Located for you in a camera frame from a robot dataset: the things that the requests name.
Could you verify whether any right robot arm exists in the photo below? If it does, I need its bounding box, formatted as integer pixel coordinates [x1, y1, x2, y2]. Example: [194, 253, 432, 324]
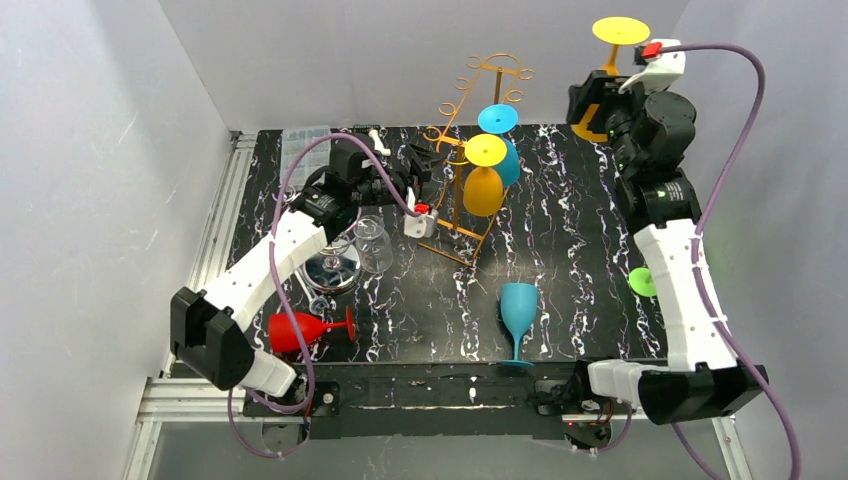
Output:
[567, 70, 767, 425]

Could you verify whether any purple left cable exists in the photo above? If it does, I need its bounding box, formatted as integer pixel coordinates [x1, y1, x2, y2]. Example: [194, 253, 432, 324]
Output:
[226, 132, 425, 460]

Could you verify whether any green plastic goblet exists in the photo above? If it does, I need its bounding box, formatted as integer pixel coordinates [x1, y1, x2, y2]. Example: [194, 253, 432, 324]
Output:
[628, 267, 657, 298]

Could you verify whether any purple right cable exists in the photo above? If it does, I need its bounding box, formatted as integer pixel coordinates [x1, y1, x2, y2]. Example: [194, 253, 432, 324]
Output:
[596, 42, 803, 480]

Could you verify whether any silver wire glass rack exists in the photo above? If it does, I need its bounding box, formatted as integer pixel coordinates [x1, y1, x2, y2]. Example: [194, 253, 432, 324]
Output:
[297, 220, 363, 296]

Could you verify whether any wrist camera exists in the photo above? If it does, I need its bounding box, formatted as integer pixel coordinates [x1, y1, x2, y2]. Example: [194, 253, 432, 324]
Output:
[403, 187, 439, 239]
[618, 39, 686, 94]

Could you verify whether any yellow plastic wine glass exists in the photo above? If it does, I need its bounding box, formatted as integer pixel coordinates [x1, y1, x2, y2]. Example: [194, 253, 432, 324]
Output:
[463, 133, 506, 217]

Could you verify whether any red plastic goblet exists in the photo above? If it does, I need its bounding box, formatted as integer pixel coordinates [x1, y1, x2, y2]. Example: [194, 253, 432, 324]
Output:
[268, 307, 355, 354]

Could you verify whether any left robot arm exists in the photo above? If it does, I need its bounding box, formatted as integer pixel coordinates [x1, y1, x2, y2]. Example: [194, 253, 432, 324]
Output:
[170, 133, 438, 398]

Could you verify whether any blue plastic goblet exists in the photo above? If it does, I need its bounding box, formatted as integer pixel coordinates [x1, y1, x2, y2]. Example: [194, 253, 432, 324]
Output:
[499, 282, 538, 367]
[478, 103, 521, 188]

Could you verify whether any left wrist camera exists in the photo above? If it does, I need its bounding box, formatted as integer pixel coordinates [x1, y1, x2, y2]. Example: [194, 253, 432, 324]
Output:
[403, 187, 439, 239]

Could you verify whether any clear plastic organizer box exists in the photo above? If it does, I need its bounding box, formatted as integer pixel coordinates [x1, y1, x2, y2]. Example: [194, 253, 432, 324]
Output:
[280, 125, 331, 189]

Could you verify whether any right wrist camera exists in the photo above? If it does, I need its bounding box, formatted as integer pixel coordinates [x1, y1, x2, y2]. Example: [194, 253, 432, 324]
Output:
[618, 39, 686, 94]

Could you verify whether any blue plastic goblet front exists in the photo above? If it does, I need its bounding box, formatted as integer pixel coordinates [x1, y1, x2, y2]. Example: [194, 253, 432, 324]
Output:
[499, 282, 538, 367]

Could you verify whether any orange plastic goblet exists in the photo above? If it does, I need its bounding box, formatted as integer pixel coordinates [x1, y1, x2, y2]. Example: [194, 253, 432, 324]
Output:
[567, 16, 650, 142]

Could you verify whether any silver wrench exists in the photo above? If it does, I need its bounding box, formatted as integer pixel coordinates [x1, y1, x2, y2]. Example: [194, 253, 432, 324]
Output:
[294, 271, 329, 317]

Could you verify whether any white pipe fitting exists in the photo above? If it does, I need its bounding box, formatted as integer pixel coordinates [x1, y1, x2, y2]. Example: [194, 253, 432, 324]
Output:
[367, 129, 392, 157]

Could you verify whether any gold wire glass rack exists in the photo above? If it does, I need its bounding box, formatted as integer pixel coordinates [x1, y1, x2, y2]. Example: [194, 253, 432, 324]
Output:
[419, 52, 535, 266]

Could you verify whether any purple cable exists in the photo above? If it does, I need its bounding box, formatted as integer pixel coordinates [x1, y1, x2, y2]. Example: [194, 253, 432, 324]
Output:
[596, 42, 803, 480]
[226, 132, 425, 460]

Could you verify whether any clear cut glass goblet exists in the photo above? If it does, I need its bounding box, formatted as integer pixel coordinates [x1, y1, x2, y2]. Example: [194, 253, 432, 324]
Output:
[353, 215, 393, 275]

